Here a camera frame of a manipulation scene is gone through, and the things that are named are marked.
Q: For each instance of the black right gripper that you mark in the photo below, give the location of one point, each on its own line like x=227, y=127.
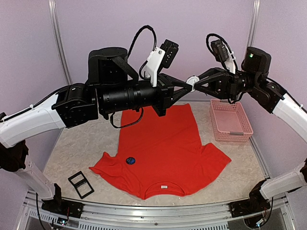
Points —
x=223, y=84

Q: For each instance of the front aluminium rail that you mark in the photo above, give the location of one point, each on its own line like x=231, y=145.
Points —
x=99, y=216

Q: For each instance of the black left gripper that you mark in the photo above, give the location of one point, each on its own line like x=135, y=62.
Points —
x=167, y=96

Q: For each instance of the left aluminium frame post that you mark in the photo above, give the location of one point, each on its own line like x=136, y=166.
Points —
x=58, y=40

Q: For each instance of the black open brooch box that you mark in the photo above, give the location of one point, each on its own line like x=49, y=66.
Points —
x=81, y=185

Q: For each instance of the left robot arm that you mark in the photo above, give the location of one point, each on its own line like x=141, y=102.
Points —
x=112, y=86

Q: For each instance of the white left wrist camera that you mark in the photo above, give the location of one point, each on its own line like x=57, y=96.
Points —
x=160, y=58

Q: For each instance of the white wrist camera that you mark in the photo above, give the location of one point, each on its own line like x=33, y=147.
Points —
x=223, y=54
x=160, y=58

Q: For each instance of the right aluminium frame post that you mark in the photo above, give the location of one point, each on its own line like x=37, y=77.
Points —
x=253, y=22

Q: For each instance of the blue brooch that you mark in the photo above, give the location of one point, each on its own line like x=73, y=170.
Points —
x=192, y=81

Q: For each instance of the aluminium frame post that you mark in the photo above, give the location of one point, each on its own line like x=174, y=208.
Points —
x=253, y=22
x=58, y=40

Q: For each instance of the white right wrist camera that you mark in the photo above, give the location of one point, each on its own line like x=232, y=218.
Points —
x=223, y=54

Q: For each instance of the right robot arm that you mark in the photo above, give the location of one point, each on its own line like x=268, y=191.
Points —
x=253, y=79

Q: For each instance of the red t-shirt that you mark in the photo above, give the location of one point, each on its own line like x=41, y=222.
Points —
x=161, y=151

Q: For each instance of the pink plastic basket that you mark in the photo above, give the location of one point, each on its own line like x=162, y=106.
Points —
x=230, y=122

